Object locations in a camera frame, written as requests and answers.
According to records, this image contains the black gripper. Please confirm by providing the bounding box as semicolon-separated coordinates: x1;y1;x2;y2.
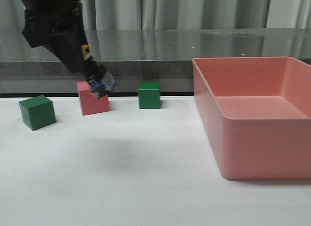
21;0;87;72

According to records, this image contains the yellow push button switch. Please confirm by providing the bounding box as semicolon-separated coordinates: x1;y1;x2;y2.
81;44;116;99

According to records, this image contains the grey curtain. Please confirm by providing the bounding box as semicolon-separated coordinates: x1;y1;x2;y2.
0;0;311;32

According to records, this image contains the pink cube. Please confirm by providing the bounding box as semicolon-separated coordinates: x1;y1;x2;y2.
77;81;110;116

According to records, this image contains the left green cube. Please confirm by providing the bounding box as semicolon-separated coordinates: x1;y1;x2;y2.
18;95;56;130

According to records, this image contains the green cube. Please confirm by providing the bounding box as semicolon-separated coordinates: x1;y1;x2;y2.
138;82;161;109
18;95;56;130

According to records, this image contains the right green cube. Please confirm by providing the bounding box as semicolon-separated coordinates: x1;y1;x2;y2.
138;82;161;109

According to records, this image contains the grey stone counter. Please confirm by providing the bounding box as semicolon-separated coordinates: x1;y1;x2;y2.
0;28;311;96

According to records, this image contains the pink plastic bin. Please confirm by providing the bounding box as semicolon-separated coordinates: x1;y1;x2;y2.
193;57;311;179

